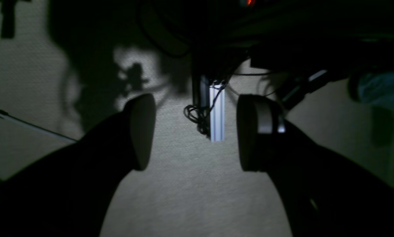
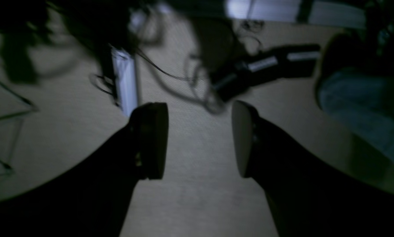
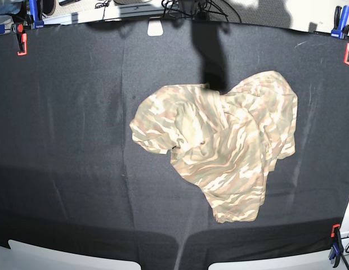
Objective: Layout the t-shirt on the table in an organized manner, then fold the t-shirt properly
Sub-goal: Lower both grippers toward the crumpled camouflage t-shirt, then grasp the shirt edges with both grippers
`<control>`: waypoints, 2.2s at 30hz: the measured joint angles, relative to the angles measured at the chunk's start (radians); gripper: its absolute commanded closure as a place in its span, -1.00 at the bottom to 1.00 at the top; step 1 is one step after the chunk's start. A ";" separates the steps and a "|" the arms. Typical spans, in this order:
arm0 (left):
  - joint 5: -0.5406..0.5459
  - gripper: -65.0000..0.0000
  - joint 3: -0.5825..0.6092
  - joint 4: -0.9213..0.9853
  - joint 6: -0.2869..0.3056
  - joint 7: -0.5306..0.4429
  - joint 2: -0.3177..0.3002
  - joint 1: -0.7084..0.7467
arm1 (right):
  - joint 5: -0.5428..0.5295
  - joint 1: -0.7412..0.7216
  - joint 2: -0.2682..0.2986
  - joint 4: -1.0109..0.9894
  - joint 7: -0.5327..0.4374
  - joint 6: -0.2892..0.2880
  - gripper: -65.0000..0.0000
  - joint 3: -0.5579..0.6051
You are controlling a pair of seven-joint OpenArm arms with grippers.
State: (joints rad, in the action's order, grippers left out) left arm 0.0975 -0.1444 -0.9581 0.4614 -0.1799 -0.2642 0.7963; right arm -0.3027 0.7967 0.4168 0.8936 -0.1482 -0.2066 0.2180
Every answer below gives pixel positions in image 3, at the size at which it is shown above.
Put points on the clamp bottom right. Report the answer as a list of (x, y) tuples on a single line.
[(336, 249)]

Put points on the camouflage t-shirt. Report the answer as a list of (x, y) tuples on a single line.
[(225, 144)]

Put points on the red clamp top left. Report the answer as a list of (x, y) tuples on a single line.
[(19, 30)]

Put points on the white tag on cloth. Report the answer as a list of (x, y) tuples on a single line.
[(155, 28)]

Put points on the blue clamp top right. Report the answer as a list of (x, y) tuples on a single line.
[(341, 27)]

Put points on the black table cloth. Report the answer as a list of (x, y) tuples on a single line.
[(72, 179)]

